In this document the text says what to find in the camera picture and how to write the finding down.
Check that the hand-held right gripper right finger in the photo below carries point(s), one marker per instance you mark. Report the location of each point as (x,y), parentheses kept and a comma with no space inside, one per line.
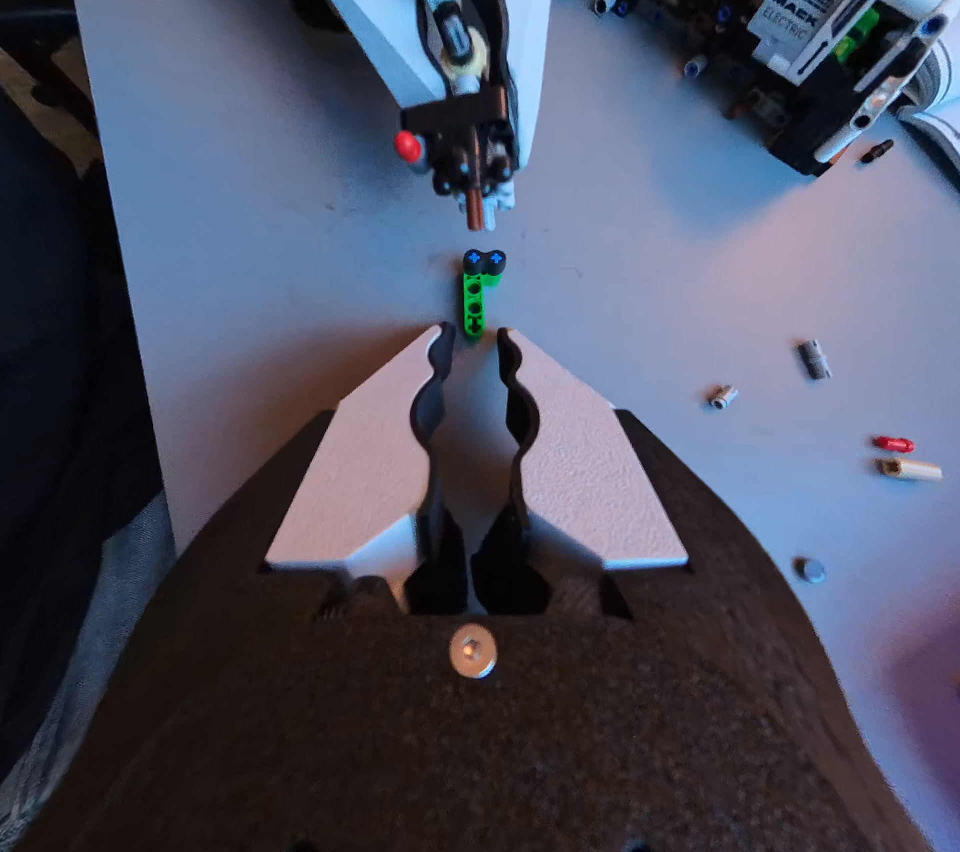
(592,477)

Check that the tan lego axle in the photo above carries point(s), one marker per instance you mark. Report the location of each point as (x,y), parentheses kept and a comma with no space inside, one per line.
(911,470)

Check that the person's dark sweater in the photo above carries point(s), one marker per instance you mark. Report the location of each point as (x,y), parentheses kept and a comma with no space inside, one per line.
(60,342)

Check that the small red lego pin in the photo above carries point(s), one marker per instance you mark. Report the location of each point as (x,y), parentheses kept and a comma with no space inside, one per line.
(894,445)

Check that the grey lego connector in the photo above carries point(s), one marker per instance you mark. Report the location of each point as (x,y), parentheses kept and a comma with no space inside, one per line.
(723,397)
(814,359)

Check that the small black lego assembly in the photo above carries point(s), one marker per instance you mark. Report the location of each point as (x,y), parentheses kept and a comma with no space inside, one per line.
(457,117)

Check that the round grey lego piece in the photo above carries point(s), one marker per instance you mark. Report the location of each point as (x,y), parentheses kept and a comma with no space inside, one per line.
(810,570)

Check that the lego instruction booklet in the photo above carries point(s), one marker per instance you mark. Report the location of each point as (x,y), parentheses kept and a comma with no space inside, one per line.
(941,117)

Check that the partly built lego truck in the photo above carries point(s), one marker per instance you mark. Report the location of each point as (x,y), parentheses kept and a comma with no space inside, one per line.
(825,5)

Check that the black lego connector blue pins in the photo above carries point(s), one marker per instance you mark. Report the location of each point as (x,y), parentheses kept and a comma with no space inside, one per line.
(484,261)

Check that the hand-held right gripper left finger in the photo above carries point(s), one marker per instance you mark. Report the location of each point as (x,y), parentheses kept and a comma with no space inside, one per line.
(352,477)

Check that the green lego beam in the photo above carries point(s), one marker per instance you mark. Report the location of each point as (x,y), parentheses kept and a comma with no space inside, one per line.
(474,305)

